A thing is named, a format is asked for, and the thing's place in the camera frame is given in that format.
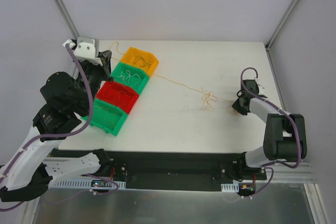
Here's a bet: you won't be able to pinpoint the long orange wire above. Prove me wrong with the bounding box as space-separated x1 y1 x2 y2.
102 86 133 103

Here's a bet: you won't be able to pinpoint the yellow orange wires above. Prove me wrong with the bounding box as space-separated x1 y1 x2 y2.
109 41 237 112

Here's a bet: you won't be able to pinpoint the dark wire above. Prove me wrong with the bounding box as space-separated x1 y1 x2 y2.
132 55 153 69

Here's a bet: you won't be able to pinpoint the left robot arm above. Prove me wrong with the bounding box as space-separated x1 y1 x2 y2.
1 50 112 204

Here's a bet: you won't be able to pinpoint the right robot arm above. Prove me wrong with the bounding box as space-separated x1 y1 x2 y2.
232 79 308 180

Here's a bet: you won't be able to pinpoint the upper green plastic bin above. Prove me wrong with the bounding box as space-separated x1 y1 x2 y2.
110 62 149 94

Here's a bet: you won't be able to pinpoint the green plastic bin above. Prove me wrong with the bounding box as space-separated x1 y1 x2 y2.
90 99 128 136
110 62 149 94

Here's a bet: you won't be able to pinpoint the red plastic bin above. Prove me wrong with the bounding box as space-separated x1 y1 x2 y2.
96 81 139 114

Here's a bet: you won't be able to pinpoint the orange plastic bin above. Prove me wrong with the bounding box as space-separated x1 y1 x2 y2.
120 47 159 77

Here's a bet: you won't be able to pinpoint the lower green plastic bin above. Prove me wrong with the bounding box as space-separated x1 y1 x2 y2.
90 99 128 136

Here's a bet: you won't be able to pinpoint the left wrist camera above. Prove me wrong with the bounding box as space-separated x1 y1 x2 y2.
63 37 102 66

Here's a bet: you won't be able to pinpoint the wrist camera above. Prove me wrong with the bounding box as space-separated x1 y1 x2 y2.
254 77 265 93
63 37 102 66

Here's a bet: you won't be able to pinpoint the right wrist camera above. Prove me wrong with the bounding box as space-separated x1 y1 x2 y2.
254 77 265 93

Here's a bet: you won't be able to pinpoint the right white cable duct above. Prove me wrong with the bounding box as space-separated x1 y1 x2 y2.
220 183 239 193

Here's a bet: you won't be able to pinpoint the white cable duct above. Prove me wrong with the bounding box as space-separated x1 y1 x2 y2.
220 183 239 193
52 178 116 190

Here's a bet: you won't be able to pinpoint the left aluminium frame post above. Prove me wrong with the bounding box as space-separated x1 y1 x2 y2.
54 0 80 39

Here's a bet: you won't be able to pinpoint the aluminium frame post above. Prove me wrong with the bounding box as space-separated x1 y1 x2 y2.
265 0 301 52
54 0 80 39

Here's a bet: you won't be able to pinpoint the aluminium rail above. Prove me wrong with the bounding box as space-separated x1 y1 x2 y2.
271 163 317 184

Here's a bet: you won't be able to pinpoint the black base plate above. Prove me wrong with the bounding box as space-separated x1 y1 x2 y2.
51 148 274 192

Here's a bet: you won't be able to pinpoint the left white cable duct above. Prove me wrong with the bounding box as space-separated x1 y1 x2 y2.
52 178 116 190

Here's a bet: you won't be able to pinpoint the right aluminium frame post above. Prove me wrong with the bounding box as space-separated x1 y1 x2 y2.
265 0 301 52

